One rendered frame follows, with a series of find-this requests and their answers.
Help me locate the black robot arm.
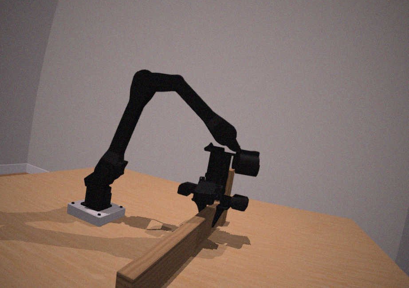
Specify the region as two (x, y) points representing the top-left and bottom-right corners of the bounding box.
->
(81, 70), (260, 212)

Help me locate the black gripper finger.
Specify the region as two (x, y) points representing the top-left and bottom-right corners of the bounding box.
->
(212, 204), (231, 228)
(196, 203), (207, 212)

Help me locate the brown wooden post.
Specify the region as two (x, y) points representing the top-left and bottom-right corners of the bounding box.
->
(218, 168), (235, 227)

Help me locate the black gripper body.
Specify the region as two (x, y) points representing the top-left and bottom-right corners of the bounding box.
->
(177, 169), (249, 211)

